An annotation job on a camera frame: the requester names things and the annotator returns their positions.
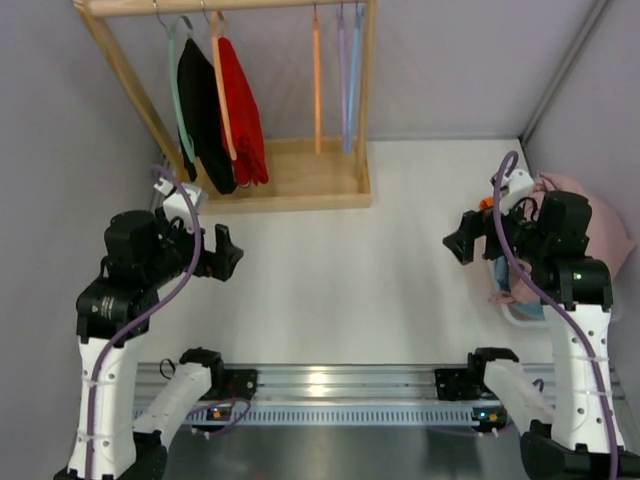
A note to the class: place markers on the white laundry basket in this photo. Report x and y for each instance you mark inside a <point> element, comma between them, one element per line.
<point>528,315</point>

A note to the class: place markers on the black garment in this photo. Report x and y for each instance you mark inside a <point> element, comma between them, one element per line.
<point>200,108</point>

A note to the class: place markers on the wooden clothes rack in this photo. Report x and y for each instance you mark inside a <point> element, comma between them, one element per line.
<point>308,173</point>

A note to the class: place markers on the aluminium mounting rail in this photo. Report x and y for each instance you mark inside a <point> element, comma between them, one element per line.
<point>401,382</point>

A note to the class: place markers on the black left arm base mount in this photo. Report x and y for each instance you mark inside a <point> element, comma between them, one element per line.
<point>240,382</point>

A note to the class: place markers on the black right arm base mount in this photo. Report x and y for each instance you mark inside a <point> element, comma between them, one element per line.
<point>460,384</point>

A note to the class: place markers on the light orange hanger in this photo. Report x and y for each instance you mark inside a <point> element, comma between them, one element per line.
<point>216,22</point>

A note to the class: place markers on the orange plastic hanger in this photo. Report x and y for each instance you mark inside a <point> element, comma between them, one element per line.
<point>317,82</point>

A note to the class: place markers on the orange garment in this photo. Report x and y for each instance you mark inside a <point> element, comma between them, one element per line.
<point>486,204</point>

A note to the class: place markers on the light blue plastic hanger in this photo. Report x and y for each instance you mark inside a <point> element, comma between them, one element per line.
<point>353,72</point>

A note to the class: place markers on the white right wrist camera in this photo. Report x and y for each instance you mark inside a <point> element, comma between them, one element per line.
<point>516,185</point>

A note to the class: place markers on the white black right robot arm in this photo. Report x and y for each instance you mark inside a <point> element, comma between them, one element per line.
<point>576,436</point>

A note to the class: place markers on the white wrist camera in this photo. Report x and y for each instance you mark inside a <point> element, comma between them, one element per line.
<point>176,208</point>
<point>516,185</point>

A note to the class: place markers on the dusty pink trousers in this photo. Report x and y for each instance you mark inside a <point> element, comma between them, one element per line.
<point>608,238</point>

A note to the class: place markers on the purple plastic hanger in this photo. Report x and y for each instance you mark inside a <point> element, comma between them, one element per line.
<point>341,33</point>

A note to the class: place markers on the light blue garment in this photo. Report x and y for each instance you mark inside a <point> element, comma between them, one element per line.
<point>501,275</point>

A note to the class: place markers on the grey slotted cable duct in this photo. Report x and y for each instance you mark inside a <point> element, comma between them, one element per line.
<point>351,415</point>

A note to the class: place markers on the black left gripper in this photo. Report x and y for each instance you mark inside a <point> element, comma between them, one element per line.
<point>220,253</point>

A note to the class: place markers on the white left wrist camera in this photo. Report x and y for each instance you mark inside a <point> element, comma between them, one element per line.
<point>176,208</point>

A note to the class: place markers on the red garment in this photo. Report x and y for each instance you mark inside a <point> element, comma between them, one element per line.
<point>245,124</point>

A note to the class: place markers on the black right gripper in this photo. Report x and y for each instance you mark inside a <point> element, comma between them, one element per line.
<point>470,238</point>

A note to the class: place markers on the mint green hanger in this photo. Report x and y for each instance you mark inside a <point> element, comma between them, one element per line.
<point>171,31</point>

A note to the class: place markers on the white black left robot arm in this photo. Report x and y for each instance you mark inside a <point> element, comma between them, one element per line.
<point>145,251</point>

